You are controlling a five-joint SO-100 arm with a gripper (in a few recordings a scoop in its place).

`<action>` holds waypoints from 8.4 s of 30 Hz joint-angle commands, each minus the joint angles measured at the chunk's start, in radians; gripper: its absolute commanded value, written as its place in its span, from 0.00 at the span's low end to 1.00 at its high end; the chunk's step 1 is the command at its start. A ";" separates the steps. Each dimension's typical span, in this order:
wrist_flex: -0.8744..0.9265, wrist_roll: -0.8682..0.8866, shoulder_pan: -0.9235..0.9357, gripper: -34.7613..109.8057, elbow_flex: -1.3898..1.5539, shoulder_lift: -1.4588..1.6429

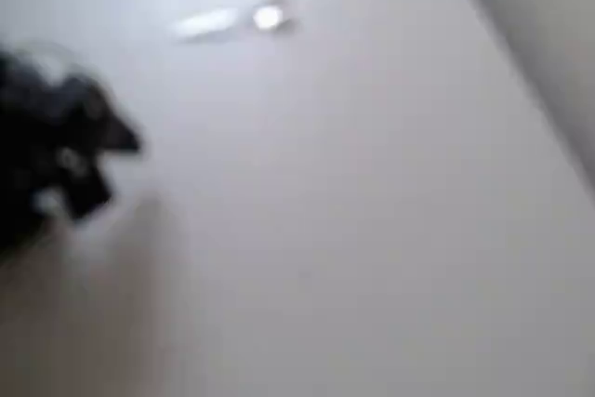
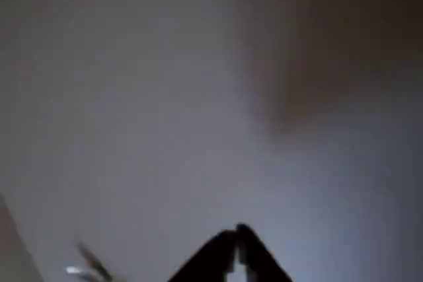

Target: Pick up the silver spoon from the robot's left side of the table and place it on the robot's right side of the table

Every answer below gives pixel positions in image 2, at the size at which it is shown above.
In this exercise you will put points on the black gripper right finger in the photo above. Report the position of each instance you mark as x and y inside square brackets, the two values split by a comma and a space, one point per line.
[261, 259]

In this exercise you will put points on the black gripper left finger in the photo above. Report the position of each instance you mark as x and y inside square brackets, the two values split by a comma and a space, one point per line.
[205, 262]

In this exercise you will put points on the silver metal spoon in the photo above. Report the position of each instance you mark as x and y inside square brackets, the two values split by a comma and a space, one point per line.
[91, 262]

